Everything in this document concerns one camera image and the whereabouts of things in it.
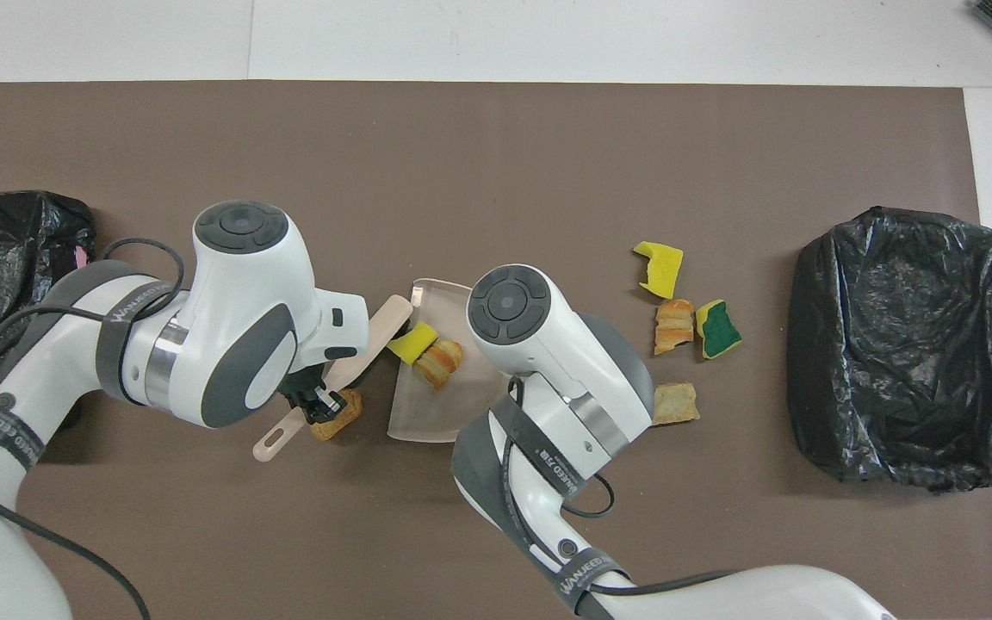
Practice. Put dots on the pale torn bread chunk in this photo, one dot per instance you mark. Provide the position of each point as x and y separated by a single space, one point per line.
678 405

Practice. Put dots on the green yellow sponge piece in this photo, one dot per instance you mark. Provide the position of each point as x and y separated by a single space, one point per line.
720 331

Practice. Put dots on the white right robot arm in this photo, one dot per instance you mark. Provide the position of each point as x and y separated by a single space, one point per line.
548 344

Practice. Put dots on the black bag lined bin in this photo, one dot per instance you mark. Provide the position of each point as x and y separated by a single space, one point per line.
901 362

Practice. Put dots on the orange striped croissant piece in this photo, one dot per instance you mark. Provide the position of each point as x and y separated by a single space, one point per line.
674 327
440 362

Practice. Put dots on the brown bread roll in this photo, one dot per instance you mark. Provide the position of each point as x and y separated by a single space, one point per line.
345 412

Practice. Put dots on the beige hand brush black bristles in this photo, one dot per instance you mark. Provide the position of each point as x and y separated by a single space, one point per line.
380 331

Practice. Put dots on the brown table mat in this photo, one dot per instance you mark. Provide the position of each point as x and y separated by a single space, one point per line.
496 155

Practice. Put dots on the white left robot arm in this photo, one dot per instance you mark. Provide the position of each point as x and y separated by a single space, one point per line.
238 293

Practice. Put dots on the notched yellow sponge piece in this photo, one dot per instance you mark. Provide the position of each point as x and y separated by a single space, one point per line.
664 271

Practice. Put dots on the beige plastic dustpan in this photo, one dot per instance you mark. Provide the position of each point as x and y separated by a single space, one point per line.
427 413

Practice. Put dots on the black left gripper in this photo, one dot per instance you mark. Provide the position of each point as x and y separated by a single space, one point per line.
302 387

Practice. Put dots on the yellow sponge wedge green backing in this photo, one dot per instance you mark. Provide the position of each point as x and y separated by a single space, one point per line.
414 343

